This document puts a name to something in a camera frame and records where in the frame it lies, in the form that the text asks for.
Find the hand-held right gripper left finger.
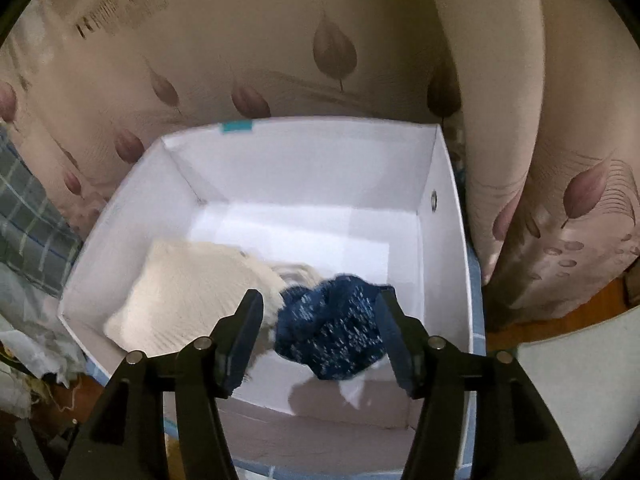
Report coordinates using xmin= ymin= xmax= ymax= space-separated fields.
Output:
xmin=60 ymin=289 xmax=264 ymax=480

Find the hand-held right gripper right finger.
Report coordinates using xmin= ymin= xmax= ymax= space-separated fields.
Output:
xmin=374 ymin=287 xmax=583 ymax=480

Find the dark blue speckled underwear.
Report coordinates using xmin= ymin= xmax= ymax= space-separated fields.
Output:
xmin=272 ymin=274 xmax=396 ymax=408

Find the cream underwear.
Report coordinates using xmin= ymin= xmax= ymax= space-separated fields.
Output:
xmin=102 ymin=240 xmax=321 ymax=361

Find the white cardboard box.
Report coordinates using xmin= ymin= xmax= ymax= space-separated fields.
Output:
xmin=57 ymin=116 xmax=485 ymax=473

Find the blue checked tablecloth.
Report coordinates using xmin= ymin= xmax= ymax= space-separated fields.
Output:
xmin=82 ymin=125 xmax=488 ymax=480

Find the white cabinet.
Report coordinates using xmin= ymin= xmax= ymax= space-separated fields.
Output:
xmin=517 ymin=330 xmax=640 ymax=480

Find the white crumpled cloth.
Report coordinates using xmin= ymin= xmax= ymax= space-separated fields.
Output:
xmin=0 ymin=260 xmax=86 ymax=411

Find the plaid cloth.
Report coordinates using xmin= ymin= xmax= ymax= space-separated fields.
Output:
xmin=0 ymin=130 xmax=83 ymax=296

